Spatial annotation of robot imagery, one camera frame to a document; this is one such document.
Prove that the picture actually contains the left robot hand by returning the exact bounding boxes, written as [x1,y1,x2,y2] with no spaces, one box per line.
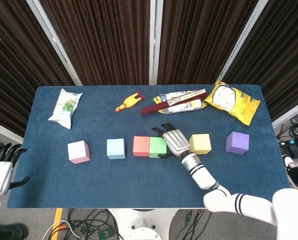
[0,143,31,196]

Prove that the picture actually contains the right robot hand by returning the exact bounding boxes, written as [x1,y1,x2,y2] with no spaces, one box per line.
[151,122,191,159]

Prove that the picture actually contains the green foam cube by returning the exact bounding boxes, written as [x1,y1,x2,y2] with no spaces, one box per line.
[149,136,168,159]

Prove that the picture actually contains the yellow foam cube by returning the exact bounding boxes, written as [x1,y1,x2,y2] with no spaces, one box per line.
[189,133,212,155]

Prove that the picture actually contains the red foam cube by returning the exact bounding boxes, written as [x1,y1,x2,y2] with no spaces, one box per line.
[132,135,151,157]

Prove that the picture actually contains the purple foam cube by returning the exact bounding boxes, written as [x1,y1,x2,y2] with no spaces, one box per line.
[225,131,250,155]

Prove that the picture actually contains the light blue foam cube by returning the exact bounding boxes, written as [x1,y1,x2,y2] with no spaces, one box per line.
[106,138,127,160]

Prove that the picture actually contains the pink foam cube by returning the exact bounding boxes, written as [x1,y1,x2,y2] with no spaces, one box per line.
[67,140,91,165]

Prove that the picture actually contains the clear plastic wrapped white roll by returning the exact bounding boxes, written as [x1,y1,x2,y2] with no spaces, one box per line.
[153,90,208,115]

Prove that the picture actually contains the dark red folded fan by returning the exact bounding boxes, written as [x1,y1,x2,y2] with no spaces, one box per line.
[140,89,207,116]

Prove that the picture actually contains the blue fabric table cover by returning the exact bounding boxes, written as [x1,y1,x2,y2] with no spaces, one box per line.
[6,84,292,209]

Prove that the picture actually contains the black shoe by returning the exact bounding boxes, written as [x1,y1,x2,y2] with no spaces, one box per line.
[0,223,29,240]

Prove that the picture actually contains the yellow rubber chicken toy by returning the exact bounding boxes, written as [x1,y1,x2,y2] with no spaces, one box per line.
[115,91,145,113]

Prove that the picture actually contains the yellow floor tape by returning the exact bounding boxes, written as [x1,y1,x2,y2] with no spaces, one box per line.
[53,208,64,240]

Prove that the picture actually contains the yellow bag of cotton balls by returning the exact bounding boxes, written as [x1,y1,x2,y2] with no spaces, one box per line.
[203,80,261,126]

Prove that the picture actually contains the white green snack bag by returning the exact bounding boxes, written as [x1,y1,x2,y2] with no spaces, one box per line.
[47,88,83,130]

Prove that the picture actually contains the brown curtain partition panel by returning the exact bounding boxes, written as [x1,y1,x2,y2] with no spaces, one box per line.
[217,0,298,128]
[155,0,269,86]
[0,0,83,137]
[26,0,157,86]

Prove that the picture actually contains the white sneaker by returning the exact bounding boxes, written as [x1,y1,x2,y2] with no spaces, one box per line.
[281,154,298,173]

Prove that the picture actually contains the green circuit board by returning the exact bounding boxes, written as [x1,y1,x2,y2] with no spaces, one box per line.
[97,227,114,240]

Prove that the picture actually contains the black device with light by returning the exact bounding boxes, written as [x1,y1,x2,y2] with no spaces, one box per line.
[278,139,298,158]

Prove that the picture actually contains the white floor cable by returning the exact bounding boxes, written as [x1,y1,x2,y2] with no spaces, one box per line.
[41,219,85,240]

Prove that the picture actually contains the black floor cable tangle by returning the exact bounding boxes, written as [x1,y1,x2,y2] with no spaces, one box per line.
[168,208,212,240]
[63,208,122,240]
[276,112,298,141]

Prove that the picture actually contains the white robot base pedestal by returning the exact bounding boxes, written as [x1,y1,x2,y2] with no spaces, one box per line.
[106,208,178,240]

